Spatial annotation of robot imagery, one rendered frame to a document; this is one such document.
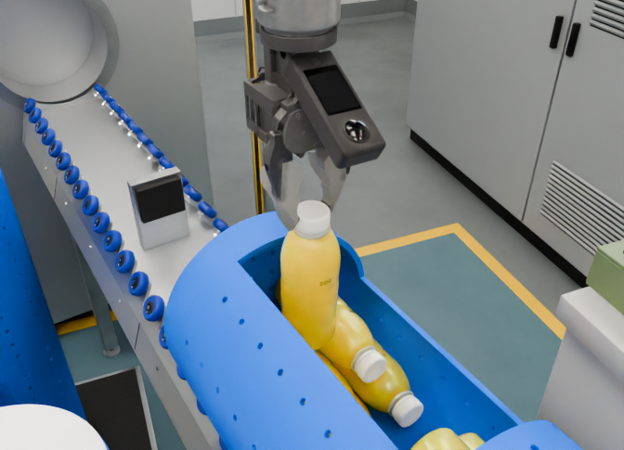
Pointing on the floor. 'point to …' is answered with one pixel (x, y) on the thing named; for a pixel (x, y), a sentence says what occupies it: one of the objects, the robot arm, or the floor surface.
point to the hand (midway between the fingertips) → (312, 216)
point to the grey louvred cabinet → (527, 106)
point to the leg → (98, 306)
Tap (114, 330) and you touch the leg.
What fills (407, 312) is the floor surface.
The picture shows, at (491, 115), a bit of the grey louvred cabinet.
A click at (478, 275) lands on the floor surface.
